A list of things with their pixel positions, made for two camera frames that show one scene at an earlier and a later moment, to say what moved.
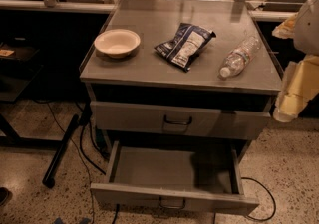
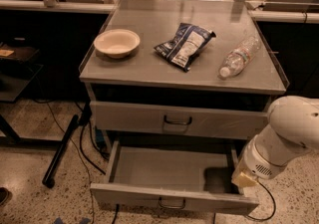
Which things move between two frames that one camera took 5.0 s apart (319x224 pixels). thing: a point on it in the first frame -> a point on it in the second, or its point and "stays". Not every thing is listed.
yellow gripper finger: [300, 86] -> [242, 180]
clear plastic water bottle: [239, 58] stays
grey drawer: [196, 177] stays
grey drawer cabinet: [180, 71] stays
